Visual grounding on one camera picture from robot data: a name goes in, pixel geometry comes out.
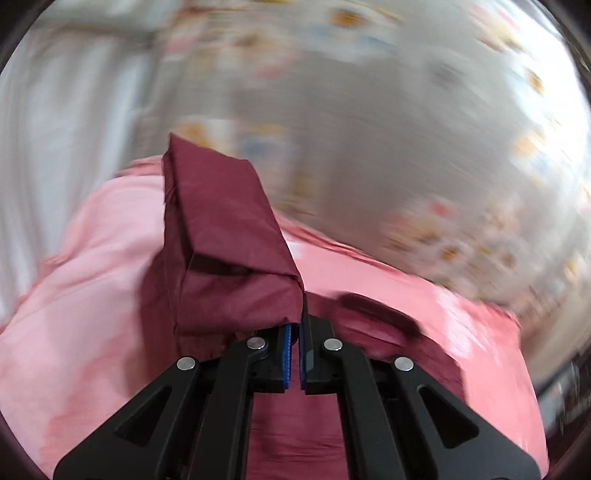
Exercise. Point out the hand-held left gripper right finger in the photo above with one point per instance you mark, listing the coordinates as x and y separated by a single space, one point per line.
303 367

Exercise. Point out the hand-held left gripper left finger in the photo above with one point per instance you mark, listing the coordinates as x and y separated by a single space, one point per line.
287 357

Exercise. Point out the maroon puffer jacket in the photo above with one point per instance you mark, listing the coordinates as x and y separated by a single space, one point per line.
221 240

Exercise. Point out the pink fleece blanket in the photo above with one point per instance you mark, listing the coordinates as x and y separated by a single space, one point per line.
92 300

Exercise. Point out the grey floral blanket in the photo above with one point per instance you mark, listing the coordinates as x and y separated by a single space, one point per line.
369 138

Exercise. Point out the silver satin sheet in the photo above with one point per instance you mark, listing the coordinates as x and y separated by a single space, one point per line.
69 138

